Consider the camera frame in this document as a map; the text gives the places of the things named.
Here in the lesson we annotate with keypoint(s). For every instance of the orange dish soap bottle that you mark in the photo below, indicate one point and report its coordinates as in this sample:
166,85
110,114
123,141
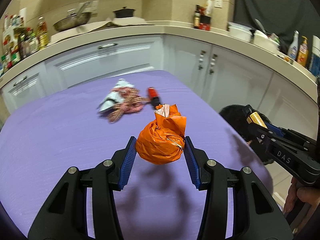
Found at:
303,52

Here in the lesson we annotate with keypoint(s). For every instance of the small orange bag ball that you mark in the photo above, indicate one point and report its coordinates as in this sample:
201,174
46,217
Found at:
162,140

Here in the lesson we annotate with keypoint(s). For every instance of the white rectangular container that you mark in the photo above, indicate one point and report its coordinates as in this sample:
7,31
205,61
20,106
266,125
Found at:
263,41

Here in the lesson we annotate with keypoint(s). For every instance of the white spray bottle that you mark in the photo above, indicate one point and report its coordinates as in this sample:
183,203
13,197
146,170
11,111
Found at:
293,48

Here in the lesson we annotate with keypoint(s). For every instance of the black curtain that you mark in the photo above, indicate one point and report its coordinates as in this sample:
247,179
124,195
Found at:
282,17

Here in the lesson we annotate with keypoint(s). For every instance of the person's right hand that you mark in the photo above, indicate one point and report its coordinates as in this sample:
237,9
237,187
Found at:
305,194

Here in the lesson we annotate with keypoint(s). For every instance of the white kitchen cabinets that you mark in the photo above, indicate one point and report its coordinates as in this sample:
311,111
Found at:
221,77

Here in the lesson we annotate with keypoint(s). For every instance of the dark sauce bottle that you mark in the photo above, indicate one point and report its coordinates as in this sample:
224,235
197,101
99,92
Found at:
197,16

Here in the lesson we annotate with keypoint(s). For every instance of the black trash bin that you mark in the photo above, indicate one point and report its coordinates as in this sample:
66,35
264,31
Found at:
235,116

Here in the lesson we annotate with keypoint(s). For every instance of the yellow label small bottle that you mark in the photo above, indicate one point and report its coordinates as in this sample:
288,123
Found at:
252,116

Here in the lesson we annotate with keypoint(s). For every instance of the red checkered ribbon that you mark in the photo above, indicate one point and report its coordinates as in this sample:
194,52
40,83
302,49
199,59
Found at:
132,103

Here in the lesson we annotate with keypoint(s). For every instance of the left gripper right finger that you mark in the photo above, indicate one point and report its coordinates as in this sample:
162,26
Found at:
255,213

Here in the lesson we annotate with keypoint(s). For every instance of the purple tablecloth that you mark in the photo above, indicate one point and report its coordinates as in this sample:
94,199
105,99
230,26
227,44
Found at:
42,139

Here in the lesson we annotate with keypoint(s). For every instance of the red small bottle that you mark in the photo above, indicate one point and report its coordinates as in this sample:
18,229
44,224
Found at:
154,97

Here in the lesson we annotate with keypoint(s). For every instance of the red black box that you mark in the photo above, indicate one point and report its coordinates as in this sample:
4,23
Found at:
205,22

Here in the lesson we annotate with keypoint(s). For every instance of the silver printed snack wrapper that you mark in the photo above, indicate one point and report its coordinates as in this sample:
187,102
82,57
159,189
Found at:
114,96

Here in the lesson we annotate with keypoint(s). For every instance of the steel wok pan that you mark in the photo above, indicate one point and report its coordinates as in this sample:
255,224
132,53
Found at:
74,20

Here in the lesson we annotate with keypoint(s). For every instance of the black pot with lid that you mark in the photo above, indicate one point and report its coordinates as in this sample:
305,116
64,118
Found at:
124,12

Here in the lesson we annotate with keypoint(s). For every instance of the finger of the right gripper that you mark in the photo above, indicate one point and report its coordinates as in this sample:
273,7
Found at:
269,135
291,135

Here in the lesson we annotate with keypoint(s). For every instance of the white food container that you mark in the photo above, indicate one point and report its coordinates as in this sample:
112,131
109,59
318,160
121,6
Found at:
239,31

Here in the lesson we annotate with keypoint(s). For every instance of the cooking oil bottle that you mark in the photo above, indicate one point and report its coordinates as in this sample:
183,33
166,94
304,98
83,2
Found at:
41,33

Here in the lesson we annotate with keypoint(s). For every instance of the white blue bottle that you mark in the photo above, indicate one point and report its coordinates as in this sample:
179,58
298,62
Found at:
315,57

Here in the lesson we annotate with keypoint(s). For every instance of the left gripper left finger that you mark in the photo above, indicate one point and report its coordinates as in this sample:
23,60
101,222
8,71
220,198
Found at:
64,213

